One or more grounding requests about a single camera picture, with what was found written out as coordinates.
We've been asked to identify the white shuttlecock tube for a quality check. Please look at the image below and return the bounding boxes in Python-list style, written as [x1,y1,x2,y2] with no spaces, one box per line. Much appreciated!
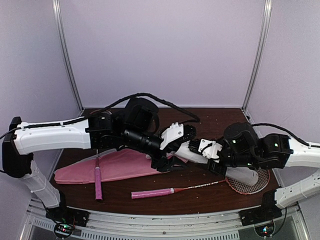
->
[173,141,257,186]

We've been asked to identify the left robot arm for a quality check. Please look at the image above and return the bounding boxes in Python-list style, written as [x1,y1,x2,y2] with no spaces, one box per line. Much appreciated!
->
[1,93,200,222]

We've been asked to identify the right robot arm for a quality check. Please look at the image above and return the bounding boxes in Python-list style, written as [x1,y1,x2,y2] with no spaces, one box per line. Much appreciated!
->
[199,122,320,221]

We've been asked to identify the pink racket bag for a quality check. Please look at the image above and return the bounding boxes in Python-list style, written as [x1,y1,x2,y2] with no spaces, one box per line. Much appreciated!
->
[53,148,181,185]

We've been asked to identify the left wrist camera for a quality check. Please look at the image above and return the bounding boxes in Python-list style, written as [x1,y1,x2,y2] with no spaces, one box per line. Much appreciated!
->
[159,122,184,150]

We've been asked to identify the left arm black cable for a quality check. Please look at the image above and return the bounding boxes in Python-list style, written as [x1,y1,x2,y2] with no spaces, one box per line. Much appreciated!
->
[0,92,202,141]

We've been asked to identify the right pink-handled badminton racket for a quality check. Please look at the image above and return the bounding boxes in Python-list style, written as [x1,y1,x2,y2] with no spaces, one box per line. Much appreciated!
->
[131,168,271,200]

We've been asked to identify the pink-handled badminton racket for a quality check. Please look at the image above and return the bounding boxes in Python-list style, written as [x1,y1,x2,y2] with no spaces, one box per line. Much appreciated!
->
[94,149,103,201]
[131,168,271,200]

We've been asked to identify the front aluminium rail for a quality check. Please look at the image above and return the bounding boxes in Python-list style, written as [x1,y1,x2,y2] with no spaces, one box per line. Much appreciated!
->
[18,199,311,240]

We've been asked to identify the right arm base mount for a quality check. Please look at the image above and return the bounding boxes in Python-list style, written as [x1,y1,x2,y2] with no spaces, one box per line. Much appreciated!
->
[238,189,285,239]

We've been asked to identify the left pink-handled badminton racket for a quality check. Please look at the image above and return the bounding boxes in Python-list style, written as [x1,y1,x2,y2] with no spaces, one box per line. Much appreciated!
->
[94,149,103,201]

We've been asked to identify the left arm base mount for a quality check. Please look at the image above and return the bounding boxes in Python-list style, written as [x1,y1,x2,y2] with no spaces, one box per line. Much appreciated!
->
[42,191,90,240]

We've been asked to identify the right aluminium corner post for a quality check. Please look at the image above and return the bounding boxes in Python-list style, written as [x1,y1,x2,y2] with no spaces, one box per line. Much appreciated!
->
[241,0,273,112]

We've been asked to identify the aluminium corner post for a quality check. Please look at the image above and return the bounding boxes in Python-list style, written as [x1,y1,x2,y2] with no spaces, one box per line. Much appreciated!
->
[241,0,273,112]
[52,0,84,113]

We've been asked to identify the left aluminium corner post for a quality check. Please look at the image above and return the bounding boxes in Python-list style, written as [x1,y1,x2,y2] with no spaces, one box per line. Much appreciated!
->
[52,0,84,113]

